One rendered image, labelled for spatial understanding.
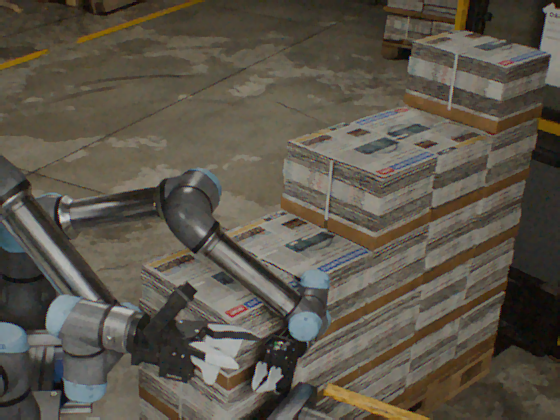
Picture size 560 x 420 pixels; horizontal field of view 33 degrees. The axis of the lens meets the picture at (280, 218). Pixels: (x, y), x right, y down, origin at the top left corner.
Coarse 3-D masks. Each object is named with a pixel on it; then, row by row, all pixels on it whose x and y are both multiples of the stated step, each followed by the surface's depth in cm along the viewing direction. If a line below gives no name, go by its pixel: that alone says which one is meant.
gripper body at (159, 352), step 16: (144, 320) 159; (176, 320) 160; (192, 320) 160; (128, 336) 156; (144, 336) 157; (160, 336) 157; (176, 336) 154; (192, 336) 154; (128, 352) 158; (144, 352) 158; (160, 352) 156; (176, 352) 155; (160, 368) 156; (176, 368) 155; (192, 368) 156
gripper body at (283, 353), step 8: (288, 328) 235; (272, 336) 231; (280, 336) 231; (288, 336) 232; (264, 344) 228; (272, 344) 231; (280, 344) 229; (288, 344) 229; (296, 344) 228; (304, 344) 235; (272, 352) 227; (280, 352) 226; (288, 352) 225; (296, 352) 230; (304, 352) 236; (264, 360) 231; (272, 360) 228; (280, 360) 227; (288, 360) 227; (288, 368) 229
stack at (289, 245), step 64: (192, 256) 266; (256, 256) 270; (320, 256) 271; (384, 256) 283; (448, 256) 312; (256, 320) 246; (384, 320) 295; (192, 384) 259; (320, 384) 282; (384, 384) 311; (448, 384) 347
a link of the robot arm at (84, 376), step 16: (64, 352) 162; (96, 352) 162; (112, 352) 168; (64, 368) 164; (80, 368) 162; (96, 368) 163; (112, 368) 169; (64, 384) 166; (80, 384) 163; (96, 384) 165; (80, 400) 165; (96, 400) 166
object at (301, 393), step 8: (296, 384) 220; (304, 384) 220; (296, 392) 217; (304, 392) 217; (312, 392) 217; (288, 400) 214; (296, 400) 214; (304, 400) 214; (312, 400) 218; (280, 408) 211; (288, 408) 211; (296, 408) 212; (312, 408) 219; (272, 416) 208; (280, 416) 209; (288, 416) 209; (296, 416) 210
